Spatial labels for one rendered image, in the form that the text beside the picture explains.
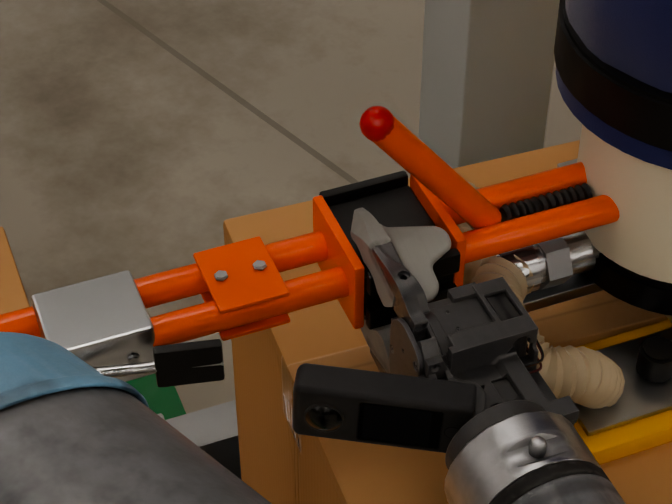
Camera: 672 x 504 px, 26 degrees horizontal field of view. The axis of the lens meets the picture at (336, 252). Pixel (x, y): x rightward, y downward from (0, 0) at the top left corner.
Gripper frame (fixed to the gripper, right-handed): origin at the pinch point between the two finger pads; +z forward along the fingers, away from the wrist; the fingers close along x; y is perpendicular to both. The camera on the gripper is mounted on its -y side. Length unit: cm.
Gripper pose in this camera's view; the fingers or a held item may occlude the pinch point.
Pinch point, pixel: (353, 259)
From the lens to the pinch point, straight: 103.2
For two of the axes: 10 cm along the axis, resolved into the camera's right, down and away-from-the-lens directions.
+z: -3.6, -6.3, 6.9
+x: 0.0, -7.4, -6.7
